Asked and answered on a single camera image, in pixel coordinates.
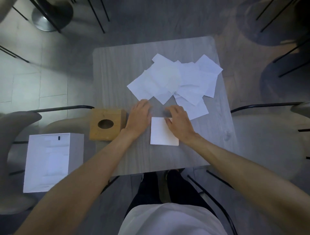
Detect person's left hand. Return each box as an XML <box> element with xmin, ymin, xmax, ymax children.
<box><xmin>124</xmin><ymin>99</ymin><xmax>153</xmax><ymax>139</ymax></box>

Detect person's right hand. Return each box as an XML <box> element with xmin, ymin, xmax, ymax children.
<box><xmin>165</xmin><ymin>105</ymin><xmax>198</xmax><ymax>144</ymax></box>

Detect white napkin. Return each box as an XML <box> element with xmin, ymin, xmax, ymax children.
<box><xmin>150</xmin><ymin>117</ymin><xmax>179</xmax><ymax>146</ymax></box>

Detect person's right forearm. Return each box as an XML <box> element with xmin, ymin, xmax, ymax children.
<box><xmin>186</xmin><ymin>133</ymin><xmax>310</xmax><ymax>235</ymax></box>

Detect person's left forearm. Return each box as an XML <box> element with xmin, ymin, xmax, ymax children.
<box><xmin>14</xmin><ymin>129</ymin><xmax>137</xmax><ymax>235</ymax></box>

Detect grey wooden table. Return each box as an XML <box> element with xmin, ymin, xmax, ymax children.
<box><xmin>92</xmin><ymin>36</ymin><xmax>239</xmax><ymax>177</ymax></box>

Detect pile of white napkins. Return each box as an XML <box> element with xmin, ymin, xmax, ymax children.
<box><xmin>127</xmin><ymin>53</ymin><xmax>223</xmax><ymax>120</ymax></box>

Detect wooden tissue box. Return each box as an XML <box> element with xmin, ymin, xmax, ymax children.
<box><xmin>89</xmin><ymin>108</ymin><xmax>127</xmax><ymax>141</ymax></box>

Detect dark trousers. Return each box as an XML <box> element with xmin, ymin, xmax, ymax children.
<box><xmin>124</xmin><ymin>169</ymin><xmax>219</xmax><ymax>219</ymax></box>

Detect white shirt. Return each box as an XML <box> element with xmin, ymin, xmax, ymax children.
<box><xmin>118</xmin><ymin>203</ymin><xmax>228</xmax><ymax>235</ymax></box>

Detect white cardboard box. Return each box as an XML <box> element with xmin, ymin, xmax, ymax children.
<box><xmin>23</xmin><ymin>133</ymin><xmax>84</xmax><ymax>193</ymax></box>

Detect dark round chair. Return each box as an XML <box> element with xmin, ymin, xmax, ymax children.
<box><xmin>236</xmin><ymin>0</ymin><xmax>310</xmax><ymax>47</ymax></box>
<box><xmin>260</xmin><ymin>50</ymin><xmax>310</xmax><ymax>103</ymax></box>

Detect round silver table base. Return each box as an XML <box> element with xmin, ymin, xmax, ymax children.
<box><xmin>31</xmin><ymin>0</ymin><xmax>74</xmax><ymax>32</ymax></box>

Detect black metal chair frame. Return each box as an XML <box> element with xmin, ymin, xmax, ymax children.
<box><xmin>187</xmin><ymin>169</ymin><xmax>239</xmax><ymax>235</ymax></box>

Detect beige chair with black frame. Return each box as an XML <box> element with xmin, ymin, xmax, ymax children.
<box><xmin>0</xmin><ymin>105</ymin><xmax>95</xmax><ymax>216</ymax></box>
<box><xmin>230</xmin><ymin>102</ymin><xmax>310</xmax><ymax>182</ymax></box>

